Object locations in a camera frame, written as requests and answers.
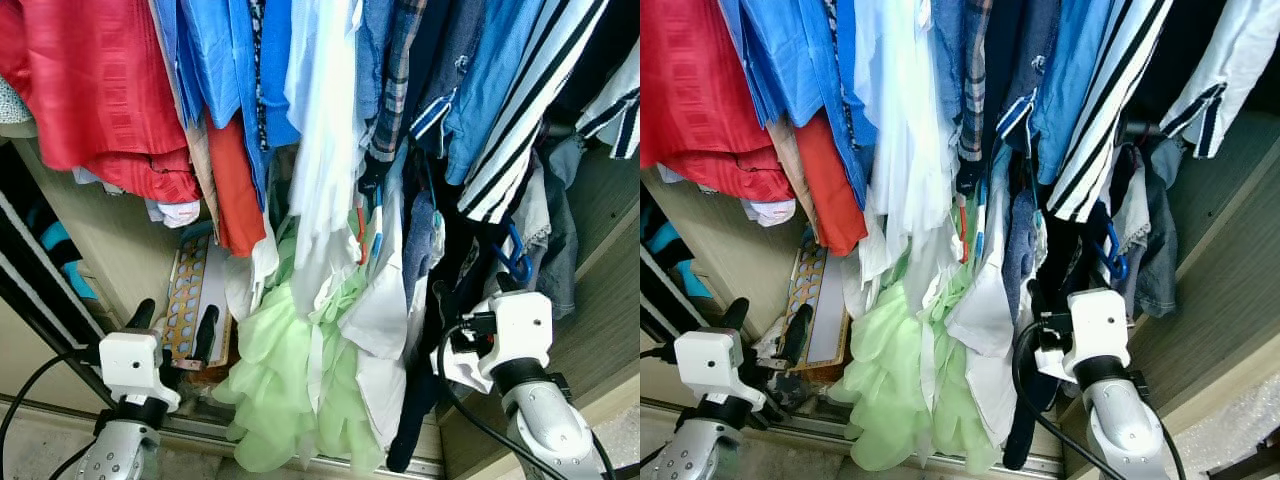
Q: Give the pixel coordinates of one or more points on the white sheer garment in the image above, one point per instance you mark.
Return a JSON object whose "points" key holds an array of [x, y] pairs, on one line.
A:
{"points": [[325, 120], [910, 120]]}

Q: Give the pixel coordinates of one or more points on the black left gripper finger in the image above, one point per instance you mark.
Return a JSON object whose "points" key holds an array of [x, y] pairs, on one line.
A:
{"points": [[143, 312], [737, 312], [797, 335], [207, 335]]}

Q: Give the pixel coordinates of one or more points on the grey garment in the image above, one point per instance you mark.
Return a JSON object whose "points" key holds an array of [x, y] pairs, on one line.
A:
{"points": [[1160, 240], [560, 240]]}

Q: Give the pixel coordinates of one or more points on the white navy striped shirt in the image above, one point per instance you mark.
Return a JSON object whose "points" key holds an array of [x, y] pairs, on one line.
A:
{"points": [[1110, 120], [530, 120]]}

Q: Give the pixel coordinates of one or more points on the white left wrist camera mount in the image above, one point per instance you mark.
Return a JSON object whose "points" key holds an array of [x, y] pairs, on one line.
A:
{"points": [[130, 365], [705, 365]]}

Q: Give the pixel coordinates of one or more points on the small white folded cloth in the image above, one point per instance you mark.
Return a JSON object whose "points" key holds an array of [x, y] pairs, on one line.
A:
{"points": [[770, 212], [175, 212]]}

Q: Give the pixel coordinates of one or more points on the plaid shirt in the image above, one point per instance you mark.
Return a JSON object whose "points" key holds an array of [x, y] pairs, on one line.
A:
{"points": [[395, 70], [975, 70]]}

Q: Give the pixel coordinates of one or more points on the dark navy trousers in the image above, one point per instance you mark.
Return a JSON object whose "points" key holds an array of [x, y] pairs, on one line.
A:
{"points": [[410, 430], [1015, 430]]}

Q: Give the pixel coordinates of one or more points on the teal and black item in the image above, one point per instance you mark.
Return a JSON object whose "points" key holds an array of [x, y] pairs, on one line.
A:
{"points": [[60, 250], [665, 255]]}

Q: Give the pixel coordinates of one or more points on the red shirt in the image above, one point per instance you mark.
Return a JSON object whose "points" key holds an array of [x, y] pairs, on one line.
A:
{"points": [[690, 80], [70, 80]]}

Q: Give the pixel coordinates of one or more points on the light green garment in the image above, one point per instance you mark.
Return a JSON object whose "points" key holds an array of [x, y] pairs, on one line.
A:
{"points": [[290, 380], [900, 390]]}

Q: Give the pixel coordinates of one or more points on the plain white shirt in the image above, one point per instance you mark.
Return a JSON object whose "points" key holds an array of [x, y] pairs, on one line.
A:
{"points": [[985, 320], [385, 310]]}

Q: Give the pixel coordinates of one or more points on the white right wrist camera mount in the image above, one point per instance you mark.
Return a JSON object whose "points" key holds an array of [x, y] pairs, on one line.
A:
{"points": [[520, 325], [1095, 325]]}

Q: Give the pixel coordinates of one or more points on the white shirt navy trim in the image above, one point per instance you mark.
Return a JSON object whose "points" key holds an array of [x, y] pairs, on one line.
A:
{"points": [[615, 105], [1220, 70]]}

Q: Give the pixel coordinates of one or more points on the bright blue shirt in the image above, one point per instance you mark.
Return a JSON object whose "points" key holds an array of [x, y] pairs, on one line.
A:
{"points": [[225, 60], [800, 50]]}

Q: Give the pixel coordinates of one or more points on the wooden wardrobe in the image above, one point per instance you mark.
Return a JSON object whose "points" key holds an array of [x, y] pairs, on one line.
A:
{"points": [[1220, 280], [600, 300]]}

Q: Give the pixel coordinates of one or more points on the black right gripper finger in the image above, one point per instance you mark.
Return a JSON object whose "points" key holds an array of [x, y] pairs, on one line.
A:
{"points": [[445, 300], [1035, 300]]}

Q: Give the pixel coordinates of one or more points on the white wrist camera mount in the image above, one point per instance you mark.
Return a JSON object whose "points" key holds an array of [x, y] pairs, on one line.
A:
{"points": [[520, 325], [705, 365], [130, 365], [1095, 325]]}

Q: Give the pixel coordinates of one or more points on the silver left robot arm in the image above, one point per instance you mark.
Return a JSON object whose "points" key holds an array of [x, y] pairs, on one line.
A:
{"points": [[120, 450], [705, 455]]}

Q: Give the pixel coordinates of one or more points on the navy shirt striped cuff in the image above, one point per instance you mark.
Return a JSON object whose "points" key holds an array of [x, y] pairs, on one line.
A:
{"points": [[1020, 60], [440, 60]]}

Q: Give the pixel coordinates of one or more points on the blue plastic hanger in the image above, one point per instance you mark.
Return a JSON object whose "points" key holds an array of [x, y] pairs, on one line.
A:
{"points": [[1112, 262], [518, 262]]}

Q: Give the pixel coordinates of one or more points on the blue denim shirt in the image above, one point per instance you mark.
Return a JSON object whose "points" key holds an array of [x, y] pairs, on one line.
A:
{"points": [[490, 90], [1070, 90]]}

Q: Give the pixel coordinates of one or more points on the orange garment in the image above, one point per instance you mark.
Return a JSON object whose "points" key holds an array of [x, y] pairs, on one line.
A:
{"points": [[825, 190], [235, 190]]}

